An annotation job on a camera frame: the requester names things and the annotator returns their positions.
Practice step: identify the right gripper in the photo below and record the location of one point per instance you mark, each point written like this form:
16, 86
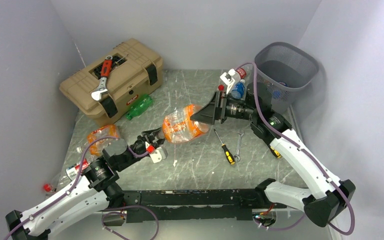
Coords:
215, 107

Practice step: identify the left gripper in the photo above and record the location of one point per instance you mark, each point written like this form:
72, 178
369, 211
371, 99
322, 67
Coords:
149, 136

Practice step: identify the large orange label bottle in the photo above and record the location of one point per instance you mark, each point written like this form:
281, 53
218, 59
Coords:
178, 128

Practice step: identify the blue label water bottle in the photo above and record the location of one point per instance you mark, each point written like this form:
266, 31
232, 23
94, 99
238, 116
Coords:
238, 90

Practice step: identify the clear bottle blue label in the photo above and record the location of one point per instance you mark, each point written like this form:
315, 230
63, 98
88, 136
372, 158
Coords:
279, 93

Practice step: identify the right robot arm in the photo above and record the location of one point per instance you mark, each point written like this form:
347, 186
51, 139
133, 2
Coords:
325, 195

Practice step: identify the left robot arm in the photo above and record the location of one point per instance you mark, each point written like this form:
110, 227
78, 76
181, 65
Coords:
94, 188

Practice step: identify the grey mesh waste bin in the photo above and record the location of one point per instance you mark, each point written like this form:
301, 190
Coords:
287, 67

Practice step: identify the green plastic bottle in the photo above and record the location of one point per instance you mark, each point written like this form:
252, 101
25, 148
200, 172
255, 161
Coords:
139, 106

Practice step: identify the silver open-end wrench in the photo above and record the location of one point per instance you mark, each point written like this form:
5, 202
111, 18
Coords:
236, 155

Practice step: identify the yellow black screwdriver left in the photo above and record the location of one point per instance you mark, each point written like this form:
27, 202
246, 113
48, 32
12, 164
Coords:
227, 153

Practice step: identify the yellow black screwdriver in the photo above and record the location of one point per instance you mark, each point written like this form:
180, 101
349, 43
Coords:
227, 153
275, 153

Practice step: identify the clear bottle red cap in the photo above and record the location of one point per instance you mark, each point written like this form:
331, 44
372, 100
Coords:
241, 72

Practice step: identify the crushed orange label bottle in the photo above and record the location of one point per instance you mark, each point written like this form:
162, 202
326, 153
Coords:
101, 138

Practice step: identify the tan plastic toolbox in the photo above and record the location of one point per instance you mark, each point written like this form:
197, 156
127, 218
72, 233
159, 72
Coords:
136, 70

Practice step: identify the yellow black screwdriver right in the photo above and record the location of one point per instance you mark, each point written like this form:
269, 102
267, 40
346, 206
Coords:
275, 153

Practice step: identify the red adjustable wrench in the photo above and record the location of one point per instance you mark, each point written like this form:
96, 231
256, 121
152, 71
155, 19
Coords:
104, 74

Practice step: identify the small red cap bottle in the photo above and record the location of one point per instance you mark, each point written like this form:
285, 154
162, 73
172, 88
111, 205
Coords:
58, 182

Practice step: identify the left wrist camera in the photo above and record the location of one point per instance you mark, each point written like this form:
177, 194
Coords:
157, 154

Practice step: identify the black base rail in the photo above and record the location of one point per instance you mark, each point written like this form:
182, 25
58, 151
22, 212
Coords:
195, 204

